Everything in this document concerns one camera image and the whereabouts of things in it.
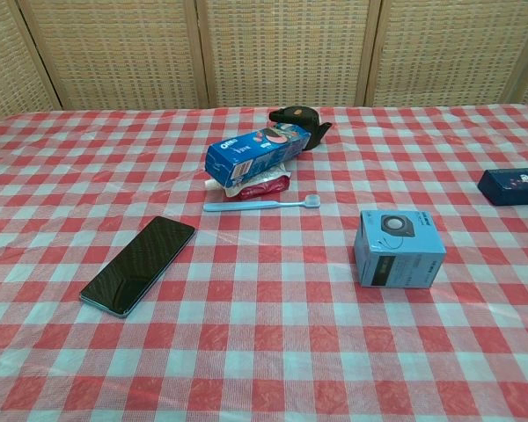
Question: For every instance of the light blue product box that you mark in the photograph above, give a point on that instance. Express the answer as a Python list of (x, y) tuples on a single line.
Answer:
[(400, 257)]

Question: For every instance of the red white checkered tablecloth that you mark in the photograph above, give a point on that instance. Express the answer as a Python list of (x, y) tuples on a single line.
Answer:
[(264, 351)]

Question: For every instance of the light blue toothbrush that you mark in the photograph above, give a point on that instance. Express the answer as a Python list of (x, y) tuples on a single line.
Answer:
[(246, 205)]

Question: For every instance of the blue Oreo cookie box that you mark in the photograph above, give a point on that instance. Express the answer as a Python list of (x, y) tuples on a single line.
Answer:
[(246, 154)]

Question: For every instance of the black round tape measure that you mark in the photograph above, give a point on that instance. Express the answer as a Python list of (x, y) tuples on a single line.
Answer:
[(300, 116)]

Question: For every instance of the black smartphone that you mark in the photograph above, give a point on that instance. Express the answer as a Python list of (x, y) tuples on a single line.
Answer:
[(136, 264)]

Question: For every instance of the dark blue long box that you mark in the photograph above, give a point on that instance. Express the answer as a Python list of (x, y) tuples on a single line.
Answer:
[(510, 188)]

